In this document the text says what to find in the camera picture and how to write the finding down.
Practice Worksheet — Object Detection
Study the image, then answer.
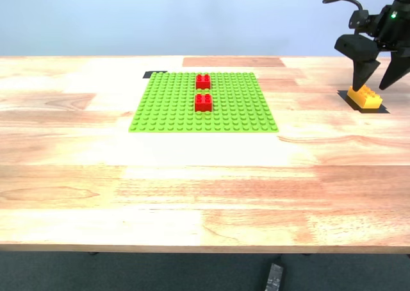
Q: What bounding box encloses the red two-by-two brick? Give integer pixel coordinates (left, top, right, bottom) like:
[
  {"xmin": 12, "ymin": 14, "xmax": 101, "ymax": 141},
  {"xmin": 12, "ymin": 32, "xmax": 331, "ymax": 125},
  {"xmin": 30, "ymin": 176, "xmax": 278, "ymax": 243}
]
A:
[
  {"xmin": 194, "ymin": 94, "xmax": 213, "ymax": 113},
  {"xmin": 195, "ymin": 74, "xmax": 212, "ymax": 90}
]

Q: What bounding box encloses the black tape rectangle outline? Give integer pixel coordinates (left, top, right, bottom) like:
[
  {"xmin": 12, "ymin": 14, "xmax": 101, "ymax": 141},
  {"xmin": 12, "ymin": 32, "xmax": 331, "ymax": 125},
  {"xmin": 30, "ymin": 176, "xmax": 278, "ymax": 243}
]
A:
[{"xmin": 336, "ymin": 90, "xmax": 391, "ymax": 115}]

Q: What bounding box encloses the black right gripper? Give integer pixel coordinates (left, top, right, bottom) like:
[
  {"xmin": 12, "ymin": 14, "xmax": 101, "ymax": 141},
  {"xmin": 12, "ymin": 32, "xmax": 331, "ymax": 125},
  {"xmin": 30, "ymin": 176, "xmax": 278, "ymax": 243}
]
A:
[{"xmin": 334, "ymin": 8, "xmax": 410, "ymax": 92}]

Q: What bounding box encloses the green studded baseplate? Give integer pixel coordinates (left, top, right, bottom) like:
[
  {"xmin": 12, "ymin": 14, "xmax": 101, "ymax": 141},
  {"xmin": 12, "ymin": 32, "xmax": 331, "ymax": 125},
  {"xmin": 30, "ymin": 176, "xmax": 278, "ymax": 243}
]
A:
[{"xmin": 128, "ymin": 72, "xmax": 279, "ymax": 134}]

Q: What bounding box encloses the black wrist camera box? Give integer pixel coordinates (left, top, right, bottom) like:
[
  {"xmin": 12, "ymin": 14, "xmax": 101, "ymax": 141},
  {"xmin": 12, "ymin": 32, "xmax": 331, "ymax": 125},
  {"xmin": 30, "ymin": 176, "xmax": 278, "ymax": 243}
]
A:
[{"xmin": 348, "ymin": 10, "xmax": 371, "ymax": 31}]

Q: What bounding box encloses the yellow two-by-four brick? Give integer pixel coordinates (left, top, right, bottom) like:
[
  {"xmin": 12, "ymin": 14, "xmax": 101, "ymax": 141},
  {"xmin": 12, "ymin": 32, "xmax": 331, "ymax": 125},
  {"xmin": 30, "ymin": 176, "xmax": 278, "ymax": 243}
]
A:
[{"xmin": 347, "ymin": 84, "xmax": 384, "ymax": 109}]

